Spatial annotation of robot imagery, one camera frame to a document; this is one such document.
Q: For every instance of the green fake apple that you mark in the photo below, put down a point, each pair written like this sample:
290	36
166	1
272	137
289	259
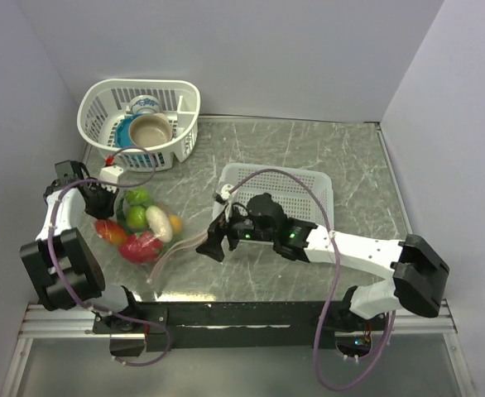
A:
136	217

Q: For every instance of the blue white porcelain bowl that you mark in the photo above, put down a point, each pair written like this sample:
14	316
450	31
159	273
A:
144	104

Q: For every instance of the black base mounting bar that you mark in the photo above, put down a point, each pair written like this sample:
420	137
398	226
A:
188	325

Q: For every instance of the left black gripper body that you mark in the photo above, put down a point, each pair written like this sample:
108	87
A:
101	201

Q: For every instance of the red fake dragon fruit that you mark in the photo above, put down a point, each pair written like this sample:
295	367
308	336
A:
141	248

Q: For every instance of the white slotted dish basket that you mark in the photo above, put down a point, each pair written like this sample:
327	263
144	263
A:
106	104

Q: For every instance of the white fake radish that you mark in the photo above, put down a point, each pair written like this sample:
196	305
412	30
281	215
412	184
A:
159	223

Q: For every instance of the blue plate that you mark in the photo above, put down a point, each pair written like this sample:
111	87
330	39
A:
122	135

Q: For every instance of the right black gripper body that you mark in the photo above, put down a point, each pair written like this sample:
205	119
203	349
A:
247	231

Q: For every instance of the white perforated tray basket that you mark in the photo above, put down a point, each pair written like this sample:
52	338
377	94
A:
304	194

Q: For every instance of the beige bowl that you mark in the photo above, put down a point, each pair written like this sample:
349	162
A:
150	130

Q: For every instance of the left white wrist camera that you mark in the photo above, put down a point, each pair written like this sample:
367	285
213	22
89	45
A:
110	174

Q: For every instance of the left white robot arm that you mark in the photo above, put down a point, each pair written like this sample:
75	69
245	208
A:
62	269

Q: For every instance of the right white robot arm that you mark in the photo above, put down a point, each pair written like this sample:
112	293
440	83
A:
412	275

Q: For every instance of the red orange fake fruit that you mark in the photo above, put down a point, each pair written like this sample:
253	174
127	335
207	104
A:
110	231

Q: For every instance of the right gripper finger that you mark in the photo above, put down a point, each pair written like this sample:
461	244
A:
212	245
232	238

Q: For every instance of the clear zip top bag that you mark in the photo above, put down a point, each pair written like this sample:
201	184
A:
177	244

